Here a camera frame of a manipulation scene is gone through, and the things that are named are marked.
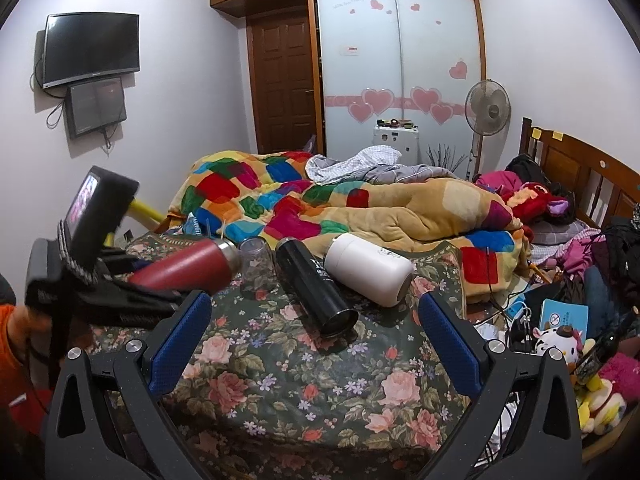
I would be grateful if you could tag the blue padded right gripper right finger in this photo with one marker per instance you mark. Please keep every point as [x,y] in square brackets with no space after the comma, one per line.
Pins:
[484,376]

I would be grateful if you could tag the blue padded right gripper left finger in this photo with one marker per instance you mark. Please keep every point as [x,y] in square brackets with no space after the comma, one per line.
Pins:
[145,375]

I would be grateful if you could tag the red thermos bottle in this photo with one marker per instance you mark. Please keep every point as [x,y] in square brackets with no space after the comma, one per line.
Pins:
[208,265]

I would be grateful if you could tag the clear plastic cup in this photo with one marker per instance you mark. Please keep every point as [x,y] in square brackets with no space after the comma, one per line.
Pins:
[257,267]

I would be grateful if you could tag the cow plush toy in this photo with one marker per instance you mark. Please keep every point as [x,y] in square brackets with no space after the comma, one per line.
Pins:
[565,338]

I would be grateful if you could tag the blue booklet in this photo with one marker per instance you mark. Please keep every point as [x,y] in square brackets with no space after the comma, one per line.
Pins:
[556,313]

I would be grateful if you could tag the floral bed sheet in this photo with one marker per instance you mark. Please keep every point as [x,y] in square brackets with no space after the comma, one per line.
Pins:
[265,397]

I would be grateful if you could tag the colourful patchwork blanket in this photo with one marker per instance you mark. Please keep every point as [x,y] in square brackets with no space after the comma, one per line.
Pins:
[240,195]

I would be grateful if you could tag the white thermos bottle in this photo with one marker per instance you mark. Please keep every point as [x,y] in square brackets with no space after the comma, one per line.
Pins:
[371,270]

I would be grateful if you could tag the black thermos bottle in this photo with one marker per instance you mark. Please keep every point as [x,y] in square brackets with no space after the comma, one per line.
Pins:
[315,289]

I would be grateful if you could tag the red plush toy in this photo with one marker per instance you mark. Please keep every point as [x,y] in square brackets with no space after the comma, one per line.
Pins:
[534,201]

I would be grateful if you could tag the wooden headboard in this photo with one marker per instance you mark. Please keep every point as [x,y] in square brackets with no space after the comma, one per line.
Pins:
[603,187]

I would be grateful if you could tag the grey white crumpled sheet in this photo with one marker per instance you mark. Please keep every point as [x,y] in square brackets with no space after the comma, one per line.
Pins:
[376,164]

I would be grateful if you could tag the white small cabinet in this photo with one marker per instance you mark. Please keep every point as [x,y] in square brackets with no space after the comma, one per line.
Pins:
[404,140]

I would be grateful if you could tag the white standing fan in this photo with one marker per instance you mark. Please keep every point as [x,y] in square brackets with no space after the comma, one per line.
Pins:
[487,110]

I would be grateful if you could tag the brown wooden door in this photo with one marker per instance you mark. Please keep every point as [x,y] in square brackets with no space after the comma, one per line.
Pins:
[279,56]

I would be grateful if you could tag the sliding wardrobe with hearts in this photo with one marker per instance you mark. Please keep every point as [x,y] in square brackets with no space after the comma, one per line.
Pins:
[399,64]

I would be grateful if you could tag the yellow pipe rail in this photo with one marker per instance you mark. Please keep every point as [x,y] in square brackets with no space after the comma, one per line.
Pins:
[145,215]

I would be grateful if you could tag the small wall-mounted monitor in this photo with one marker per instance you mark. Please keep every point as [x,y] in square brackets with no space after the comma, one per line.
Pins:
[93,105]

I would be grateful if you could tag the wall-mounted black television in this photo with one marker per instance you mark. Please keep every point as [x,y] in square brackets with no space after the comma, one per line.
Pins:
[84,45]

